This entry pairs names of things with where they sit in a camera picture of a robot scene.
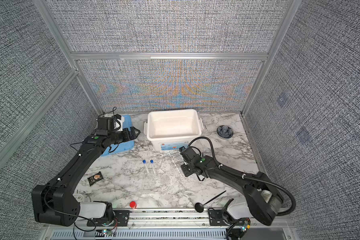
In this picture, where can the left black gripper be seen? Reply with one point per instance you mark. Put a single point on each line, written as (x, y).
(125, 131)

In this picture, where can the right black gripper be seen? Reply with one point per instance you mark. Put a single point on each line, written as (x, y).
(185, 171)

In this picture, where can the glass stirring rod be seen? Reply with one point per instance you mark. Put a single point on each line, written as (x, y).
(175, 164)

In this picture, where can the blue capped test tube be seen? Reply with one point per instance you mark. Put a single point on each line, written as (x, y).
(153, 166)
(146, 167)

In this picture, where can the white plastic storage bin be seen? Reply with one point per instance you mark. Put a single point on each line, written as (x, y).
(171, 130)

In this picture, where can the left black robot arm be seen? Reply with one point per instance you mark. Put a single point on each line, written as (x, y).
(54, 203)

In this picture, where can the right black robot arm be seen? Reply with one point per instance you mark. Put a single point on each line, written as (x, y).
(263, 197)

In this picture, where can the dark bowl with stones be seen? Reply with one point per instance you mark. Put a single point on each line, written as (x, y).
(225, 132)

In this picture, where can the dark snack packet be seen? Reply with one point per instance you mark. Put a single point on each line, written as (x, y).
(95, 178)

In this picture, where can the red bottle cap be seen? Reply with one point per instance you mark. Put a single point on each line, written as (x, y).
(133, 204)

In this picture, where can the white analog clock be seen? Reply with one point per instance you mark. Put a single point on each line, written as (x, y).
(81, 198)

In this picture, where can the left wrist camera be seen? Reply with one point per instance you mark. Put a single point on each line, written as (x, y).
(110, 124)

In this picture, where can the black long handled ladle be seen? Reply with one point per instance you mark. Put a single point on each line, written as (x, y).
(199, 207)

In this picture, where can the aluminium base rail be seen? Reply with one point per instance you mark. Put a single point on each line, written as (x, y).
(174, 218)

